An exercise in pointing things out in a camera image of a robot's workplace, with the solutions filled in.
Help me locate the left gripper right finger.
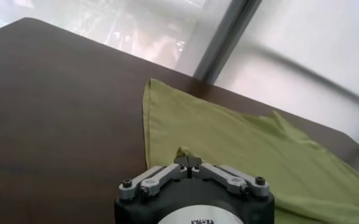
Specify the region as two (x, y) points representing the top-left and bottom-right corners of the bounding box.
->
(188, 155), (271, 199)

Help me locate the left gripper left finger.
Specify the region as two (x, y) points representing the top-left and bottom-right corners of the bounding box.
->
(119, 155), (190, 202)

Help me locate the lime green t-shirt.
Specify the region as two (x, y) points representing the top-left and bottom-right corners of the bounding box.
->
(141, 78), (359, 224)

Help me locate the curved dark outdoor handrail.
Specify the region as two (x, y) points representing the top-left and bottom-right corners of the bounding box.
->
(236, 42), (359, 111)

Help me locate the dark vertical window mullion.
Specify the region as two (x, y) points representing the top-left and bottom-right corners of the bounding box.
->
(193, 0), (263, 85)

